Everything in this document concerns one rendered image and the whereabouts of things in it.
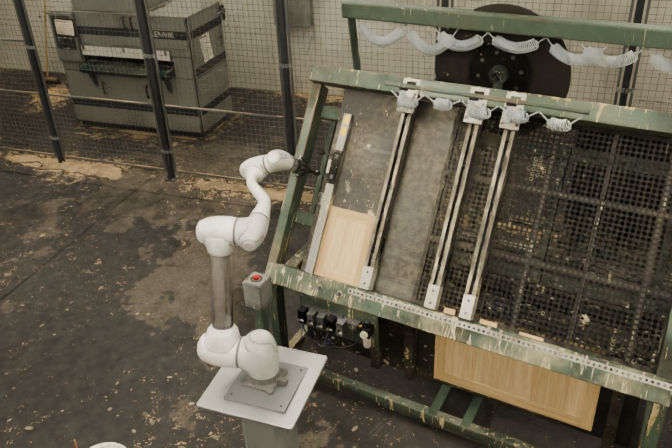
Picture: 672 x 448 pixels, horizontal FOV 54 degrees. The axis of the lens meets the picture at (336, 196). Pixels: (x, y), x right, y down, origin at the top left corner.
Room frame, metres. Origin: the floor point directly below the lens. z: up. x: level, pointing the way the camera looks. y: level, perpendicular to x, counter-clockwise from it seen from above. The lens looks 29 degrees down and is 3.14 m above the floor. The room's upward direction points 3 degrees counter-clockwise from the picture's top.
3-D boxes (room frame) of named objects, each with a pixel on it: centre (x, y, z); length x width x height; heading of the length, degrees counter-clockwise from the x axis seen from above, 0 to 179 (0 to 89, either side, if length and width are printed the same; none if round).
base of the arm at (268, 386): (2.44, 0.38, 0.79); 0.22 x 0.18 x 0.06; 65
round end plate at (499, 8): (3.68, -0.98, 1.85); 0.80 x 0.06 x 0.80; 60
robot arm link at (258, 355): (2.45, 0.40, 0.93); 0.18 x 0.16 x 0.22; 79
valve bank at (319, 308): (2.89, 0.05, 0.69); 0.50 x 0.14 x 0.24; 60
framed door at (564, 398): (2.69, -0.93, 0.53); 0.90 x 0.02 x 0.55; 60
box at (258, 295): (3.05, 0.47, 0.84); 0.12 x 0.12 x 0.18; 60
